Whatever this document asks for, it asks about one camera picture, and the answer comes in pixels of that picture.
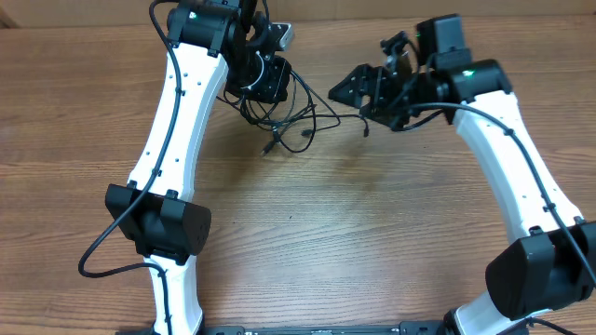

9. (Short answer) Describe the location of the black cable bundle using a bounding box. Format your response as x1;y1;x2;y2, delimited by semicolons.
216;69;371;157

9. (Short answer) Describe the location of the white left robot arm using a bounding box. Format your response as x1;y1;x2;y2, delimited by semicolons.
105;1;293;334

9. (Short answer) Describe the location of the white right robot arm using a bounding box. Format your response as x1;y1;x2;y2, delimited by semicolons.
329;60;595;334

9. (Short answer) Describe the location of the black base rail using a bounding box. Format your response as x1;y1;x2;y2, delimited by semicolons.
115;319;578;335

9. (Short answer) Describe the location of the brown cardboard wall panel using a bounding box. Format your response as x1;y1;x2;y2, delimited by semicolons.
1;0;595;28

